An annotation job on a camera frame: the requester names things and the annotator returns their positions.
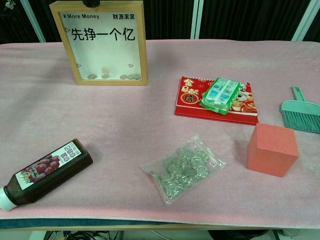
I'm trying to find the teal hand brush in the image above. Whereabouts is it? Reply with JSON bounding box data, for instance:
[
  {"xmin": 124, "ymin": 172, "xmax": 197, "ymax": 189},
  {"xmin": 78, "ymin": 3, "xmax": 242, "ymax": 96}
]
[{"xmin": 279, "ymin": 85, "xmax": 320, "ymax": 135}]

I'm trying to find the pink table cloth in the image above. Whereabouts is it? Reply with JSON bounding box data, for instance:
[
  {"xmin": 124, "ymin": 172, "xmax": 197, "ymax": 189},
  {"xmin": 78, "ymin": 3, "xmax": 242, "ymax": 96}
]
[{"xmin": 0, "ymin": 38, "xmax": 320, "ymax": 230}]

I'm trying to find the red desk calendar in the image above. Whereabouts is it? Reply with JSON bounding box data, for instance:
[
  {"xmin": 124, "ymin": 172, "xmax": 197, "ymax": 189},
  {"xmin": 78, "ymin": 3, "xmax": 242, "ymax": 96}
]
[{"xmin": 174, "ymin": 76, "xmax": 260, "ymax": 126}]

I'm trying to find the green tissue pack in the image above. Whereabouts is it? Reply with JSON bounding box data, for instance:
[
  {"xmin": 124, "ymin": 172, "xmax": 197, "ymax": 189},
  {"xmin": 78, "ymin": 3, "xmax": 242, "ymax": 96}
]
[{"xmin": 199, "ymin": 77, "xmax": 242, "ymax": 115}]

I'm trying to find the dark grape juice bottle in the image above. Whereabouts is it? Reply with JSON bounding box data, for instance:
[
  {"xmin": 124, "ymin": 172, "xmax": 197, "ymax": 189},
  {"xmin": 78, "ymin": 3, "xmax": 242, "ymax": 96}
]
[{"xmin": 0, "ymin": 138, "xmax": 94, "ymax": 212}]

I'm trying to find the clear bag of coins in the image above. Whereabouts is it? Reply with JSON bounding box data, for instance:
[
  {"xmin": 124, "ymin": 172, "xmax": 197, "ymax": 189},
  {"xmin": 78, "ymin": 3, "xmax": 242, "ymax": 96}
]
[{"xmin": 139, "ymin": 134, "xmax": 227, "ymax": 206}]

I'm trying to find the pink cube block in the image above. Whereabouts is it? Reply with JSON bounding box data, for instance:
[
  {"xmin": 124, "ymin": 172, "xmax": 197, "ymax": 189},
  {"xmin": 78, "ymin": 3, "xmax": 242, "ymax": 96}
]
[{"xmin": 246, "ymin": 122, "xmax": 300, "ymax": 178}]

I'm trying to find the wooden framed coin box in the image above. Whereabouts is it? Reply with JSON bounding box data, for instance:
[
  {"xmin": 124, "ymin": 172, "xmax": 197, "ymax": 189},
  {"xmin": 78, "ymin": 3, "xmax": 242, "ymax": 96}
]
[{"xmin": 49, "ymin": 0, "xmax": 149, "ymax": 87}]

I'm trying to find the white partition post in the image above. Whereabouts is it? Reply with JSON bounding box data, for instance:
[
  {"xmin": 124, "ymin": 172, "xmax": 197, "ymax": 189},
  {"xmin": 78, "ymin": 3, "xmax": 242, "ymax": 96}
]
[
  {"xmin": 21, "ymin": 0, "xmax": 48, "ymax": 43},
  {"xmin": 290, "ymin": 0, "xmax": 320, "ymax": 42},
  {"xmin": 190, "ymin": 0, "xmax": 204, "ymax": 40}
]

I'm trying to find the black floor cable tangle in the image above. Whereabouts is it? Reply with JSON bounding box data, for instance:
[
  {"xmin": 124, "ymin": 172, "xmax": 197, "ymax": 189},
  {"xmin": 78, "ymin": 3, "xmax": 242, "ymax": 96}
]
[{"xmin": 44, "ymin": 229, "xmax": 121, "ymax": 240}]

